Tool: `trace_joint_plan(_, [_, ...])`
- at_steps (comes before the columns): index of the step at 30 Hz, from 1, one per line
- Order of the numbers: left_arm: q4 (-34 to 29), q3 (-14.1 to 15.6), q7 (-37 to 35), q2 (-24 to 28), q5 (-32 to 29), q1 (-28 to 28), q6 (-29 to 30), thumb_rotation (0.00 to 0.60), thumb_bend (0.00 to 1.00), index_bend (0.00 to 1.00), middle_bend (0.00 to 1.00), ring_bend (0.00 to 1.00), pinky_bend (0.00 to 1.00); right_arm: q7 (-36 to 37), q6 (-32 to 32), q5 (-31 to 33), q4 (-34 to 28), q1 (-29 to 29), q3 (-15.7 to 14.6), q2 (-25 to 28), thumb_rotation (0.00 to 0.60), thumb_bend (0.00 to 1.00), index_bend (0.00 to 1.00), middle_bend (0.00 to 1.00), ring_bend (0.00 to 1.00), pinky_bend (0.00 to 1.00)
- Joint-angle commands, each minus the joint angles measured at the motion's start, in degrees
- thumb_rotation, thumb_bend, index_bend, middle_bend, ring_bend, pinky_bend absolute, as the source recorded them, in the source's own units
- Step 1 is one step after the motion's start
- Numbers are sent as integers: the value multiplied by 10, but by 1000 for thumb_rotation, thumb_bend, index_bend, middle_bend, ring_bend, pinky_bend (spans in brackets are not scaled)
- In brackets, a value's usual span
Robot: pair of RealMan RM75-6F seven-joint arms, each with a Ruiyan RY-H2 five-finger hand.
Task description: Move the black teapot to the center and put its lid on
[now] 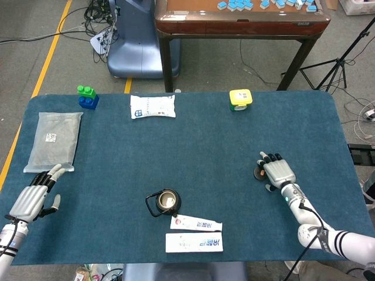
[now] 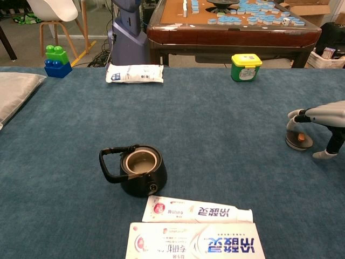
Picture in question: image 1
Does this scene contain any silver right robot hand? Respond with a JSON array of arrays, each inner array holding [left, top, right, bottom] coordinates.
[[255, 151, 296, 193]]

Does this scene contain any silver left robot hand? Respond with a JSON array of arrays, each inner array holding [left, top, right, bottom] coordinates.
[[8, 163, 67, 223]]

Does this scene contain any small black teapot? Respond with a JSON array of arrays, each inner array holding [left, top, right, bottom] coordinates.
[[145, 188, 182, 218]]

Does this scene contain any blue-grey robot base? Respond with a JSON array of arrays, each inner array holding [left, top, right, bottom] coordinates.
[[107, 0, 181, 80]]

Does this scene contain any green container with yellow lid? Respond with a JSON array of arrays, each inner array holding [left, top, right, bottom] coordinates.
[[229, 89, 253, 112]]

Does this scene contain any grey plastic bag package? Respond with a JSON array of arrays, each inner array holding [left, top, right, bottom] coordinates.
[[23, 112, 84, 173]]

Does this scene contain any blue table cloth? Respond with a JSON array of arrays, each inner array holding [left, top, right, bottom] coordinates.
[[0, 90, 375, 266]]

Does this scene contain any black foot pedal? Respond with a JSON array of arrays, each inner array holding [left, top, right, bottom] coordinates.
[[348, 143, 375, 165]]

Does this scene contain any colourful snack bag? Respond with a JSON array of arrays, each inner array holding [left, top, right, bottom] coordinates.
[[74, 265, 99, 281]]

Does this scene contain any white toothpaste tube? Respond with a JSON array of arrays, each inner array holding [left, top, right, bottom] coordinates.
[[169, 213, 223, 232]]

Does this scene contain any white toothpaste box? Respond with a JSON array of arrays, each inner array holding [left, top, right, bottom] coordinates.
[[165, 232, 224, 253]]

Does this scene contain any blue toy building block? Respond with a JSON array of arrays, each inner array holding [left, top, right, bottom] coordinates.
[[78, 95, 100, 111]]

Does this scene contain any green toy building block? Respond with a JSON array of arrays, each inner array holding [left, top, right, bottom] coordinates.
[[76, 85, 97, 100]]

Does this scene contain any black tripod stand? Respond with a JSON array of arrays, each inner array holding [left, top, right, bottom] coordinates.
[[281, 17, 375, 91]]

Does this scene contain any grey-blue robot torso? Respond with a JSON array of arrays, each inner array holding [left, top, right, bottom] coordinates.
[[122, 262, 247, 281]]

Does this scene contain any white blue printed pouch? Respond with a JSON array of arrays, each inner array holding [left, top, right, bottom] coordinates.
[[129, 94, 176, 120]]

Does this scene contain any brown mahjong table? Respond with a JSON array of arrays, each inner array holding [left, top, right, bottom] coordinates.
[[154, 0, 332, 93]]

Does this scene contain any white power strip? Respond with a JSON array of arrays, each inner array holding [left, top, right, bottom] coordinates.
[[90, 28, 117, 56]]

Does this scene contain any white storage basket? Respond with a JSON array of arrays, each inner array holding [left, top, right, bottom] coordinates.
[[342, 0, 375, 15]]

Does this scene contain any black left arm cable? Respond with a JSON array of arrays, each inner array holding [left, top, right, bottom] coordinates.
[[0, 214, 20, 255]]

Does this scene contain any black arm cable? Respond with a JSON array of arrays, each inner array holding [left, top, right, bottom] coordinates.
[[284, 203, 330, 281], [0, 214, 20, 255]]

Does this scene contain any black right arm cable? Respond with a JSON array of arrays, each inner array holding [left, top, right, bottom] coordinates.
[[284, 203, 330, 281]]

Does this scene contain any grey velcro arm strap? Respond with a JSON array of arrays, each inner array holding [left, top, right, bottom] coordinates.
[[318, 228, 332, 252]]

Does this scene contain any white charger cable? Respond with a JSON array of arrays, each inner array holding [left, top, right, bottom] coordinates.
[[342, 99, 375, 141]]

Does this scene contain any black floor cable bundle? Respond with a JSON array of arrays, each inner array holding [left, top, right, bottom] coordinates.
[[83, 0, 121, 64]]

